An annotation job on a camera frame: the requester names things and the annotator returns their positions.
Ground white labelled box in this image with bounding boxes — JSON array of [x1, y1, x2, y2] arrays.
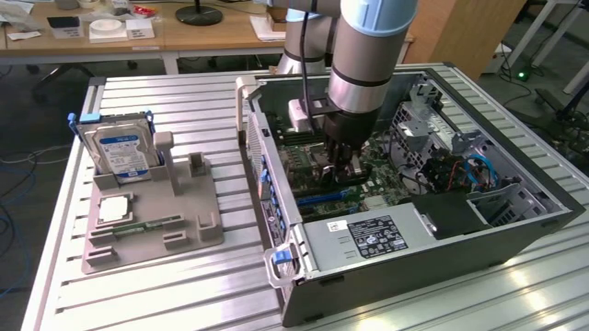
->
[[124, 19, 153, 41]]

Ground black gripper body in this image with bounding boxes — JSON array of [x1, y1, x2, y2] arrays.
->
[[320, 110, 379, 144]]

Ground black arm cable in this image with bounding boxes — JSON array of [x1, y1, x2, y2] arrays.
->
[[299, 0, 319, 137]]

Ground wooden cabinet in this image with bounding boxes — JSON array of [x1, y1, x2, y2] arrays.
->
[[403, 0, 528, 79]]

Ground wooden desk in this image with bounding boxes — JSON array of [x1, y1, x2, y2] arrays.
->
[[0, 0, 415, 66]]

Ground open black PC case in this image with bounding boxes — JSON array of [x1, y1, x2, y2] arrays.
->
[[233, 67, 586, 328]]

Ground green motherboard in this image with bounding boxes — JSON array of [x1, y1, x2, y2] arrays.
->
[[273, 115, 415, 221]]

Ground clear plastic bag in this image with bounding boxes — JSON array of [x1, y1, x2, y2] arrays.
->
[[0, 1, 36, 25]]

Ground black chair base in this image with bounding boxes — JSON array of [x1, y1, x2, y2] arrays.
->
[[26, 61, 97, 103]]

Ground green RAM stick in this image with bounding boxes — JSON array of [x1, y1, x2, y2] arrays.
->
[[112, 216, 185, 235]]

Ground metal disk bay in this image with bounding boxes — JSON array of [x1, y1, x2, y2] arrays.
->
[[389, 101, 460, 163]]

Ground black graphics card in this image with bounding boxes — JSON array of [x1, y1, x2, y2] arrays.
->
[[317, 162, 373, 187]]

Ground black plastic shroud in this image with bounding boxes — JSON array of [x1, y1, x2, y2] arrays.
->
[[411, 192, 491, 241]]

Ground white box with black top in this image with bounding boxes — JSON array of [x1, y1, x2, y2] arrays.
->
[[45, 16, 86, 39]]

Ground grey parts rack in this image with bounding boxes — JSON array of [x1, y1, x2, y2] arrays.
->
[[81, 130, 227, 275]]

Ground white desk frame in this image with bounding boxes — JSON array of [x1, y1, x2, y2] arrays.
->
[[503, 0, 589, 94]]

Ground blue expansion slot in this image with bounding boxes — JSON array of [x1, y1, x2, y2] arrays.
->
[[293, 190, 348, 208]]

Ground grey power supply unit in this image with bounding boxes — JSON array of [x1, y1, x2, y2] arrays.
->
[[293, 202, 436, 273]]

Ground black RAM stick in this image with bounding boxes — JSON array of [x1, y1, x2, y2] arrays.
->
[[297, 171, 325, 187]]

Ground stack of white papers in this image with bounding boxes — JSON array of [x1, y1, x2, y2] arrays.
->
[[249, 15, 288, 42]]

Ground hard disk in blue carrier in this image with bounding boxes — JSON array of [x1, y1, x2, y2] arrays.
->
[[66, 108, 157, 183]]

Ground small white paper tag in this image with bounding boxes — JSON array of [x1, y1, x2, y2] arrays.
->
[[6, 30, 42, 41]]

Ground black floor stand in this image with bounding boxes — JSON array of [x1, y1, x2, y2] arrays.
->
[[535, 88, 589, 121]]

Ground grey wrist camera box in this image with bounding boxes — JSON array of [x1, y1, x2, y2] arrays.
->
[[287, 98, 341, 134]]

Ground silver CPU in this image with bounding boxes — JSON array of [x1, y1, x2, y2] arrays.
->
[[98, 197, 132, 221]]

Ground blue wire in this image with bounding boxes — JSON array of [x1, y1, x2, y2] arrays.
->
[[462, 154, 500, 189]]

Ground CPU socket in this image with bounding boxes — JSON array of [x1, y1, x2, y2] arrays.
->
[[305, 143, 332, 170]]

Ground white round container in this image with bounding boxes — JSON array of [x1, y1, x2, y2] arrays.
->
[[88, 19, 128, 44]]

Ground black monitor stand base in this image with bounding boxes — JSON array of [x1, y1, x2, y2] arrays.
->
[[173, 0, 225, 27]]

